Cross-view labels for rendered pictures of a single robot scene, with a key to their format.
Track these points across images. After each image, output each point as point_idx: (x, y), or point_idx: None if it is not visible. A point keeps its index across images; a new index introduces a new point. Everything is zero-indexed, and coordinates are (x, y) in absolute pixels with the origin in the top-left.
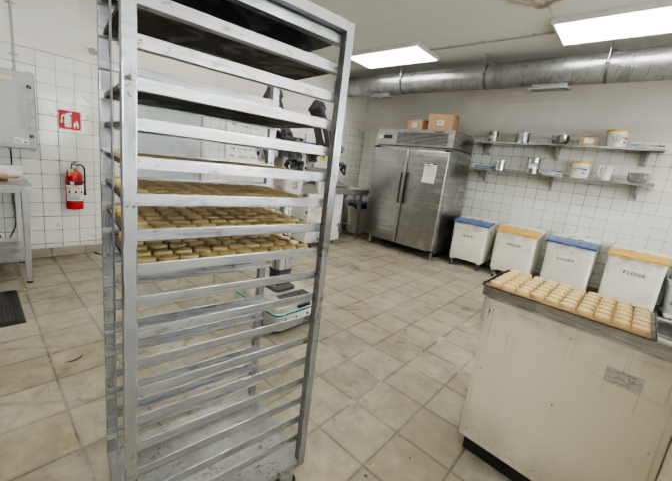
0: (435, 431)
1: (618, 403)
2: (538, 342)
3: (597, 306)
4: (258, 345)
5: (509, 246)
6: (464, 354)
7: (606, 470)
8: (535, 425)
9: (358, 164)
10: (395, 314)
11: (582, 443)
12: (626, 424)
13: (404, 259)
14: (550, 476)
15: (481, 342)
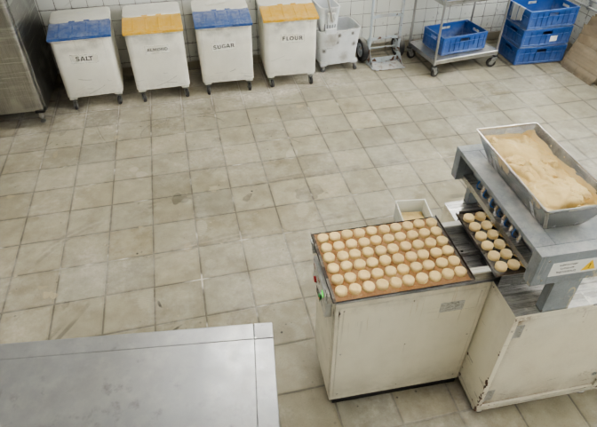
0: (306, 412)
1: (449, 320)
2: (389, 314)
3: (411, 249)
4: None
5: (151, 52)
6: (240, 282)
7: (443, 354)
8: (394, 360)
9: None
10: (122, 287)
11: (427, 351)
12: (454, 327)
13: (8, 146)
14: (408, 378)
15: (337, 337)
